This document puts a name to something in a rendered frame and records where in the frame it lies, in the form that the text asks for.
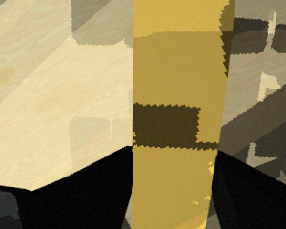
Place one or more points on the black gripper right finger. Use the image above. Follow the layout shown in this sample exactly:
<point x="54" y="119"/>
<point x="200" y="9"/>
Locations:
<point x="245" y="198"/>

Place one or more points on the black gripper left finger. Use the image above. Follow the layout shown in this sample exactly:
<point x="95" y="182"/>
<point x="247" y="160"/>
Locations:
<point x="95" y="197"/>

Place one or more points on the yellow bar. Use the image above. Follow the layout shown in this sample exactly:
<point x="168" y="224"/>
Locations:
<point x="181" y="61"/>

